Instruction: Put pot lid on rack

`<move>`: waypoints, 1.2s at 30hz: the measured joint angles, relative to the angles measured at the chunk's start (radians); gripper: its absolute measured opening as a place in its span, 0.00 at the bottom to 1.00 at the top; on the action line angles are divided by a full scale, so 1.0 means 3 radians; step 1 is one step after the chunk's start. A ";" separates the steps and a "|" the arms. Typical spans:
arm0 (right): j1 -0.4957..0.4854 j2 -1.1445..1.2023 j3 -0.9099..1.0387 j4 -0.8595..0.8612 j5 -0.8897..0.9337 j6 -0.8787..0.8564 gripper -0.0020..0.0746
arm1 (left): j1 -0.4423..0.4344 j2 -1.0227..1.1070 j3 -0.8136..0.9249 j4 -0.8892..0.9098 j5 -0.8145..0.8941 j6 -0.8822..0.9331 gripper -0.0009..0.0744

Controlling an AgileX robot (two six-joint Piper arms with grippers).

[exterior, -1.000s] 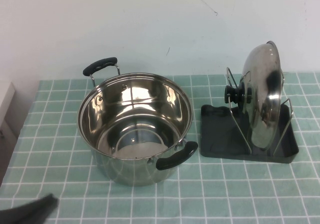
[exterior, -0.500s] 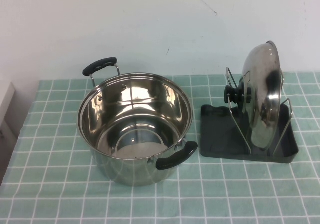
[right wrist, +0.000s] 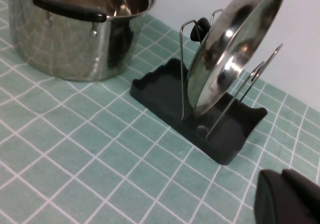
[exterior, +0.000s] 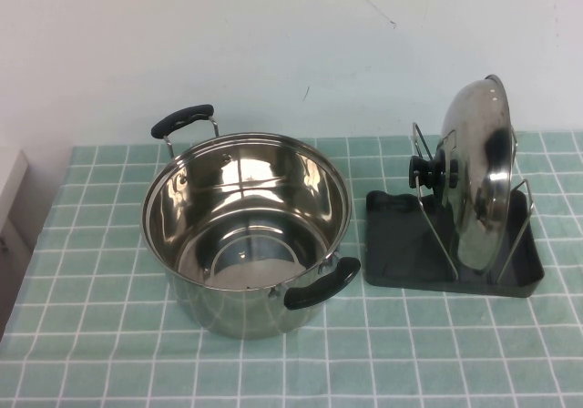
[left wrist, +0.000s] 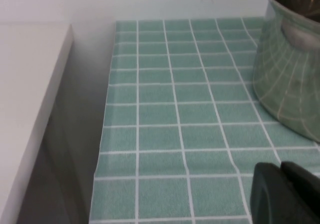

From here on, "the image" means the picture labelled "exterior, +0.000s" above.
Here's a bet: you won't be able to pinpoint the green checkered tablecloth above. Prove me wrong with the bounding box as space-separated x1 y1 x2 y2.
0 129 583 408

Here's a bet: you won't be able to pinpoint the white cabinet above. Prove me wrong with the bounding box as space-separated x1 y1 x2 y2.
0 149 32 300

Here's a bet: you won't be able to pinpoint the stainless steel pot lid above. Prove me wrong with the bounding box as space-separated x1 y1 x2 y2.
408 74 518 275

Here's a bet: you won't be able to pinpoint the metal wire lid rack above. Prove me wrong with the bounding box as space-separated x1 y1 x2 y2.
412 123 535 286

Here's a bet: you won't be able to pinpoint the stainless steel pot black handles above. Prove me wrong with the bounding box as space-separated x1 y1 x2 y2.
141 103 362 342

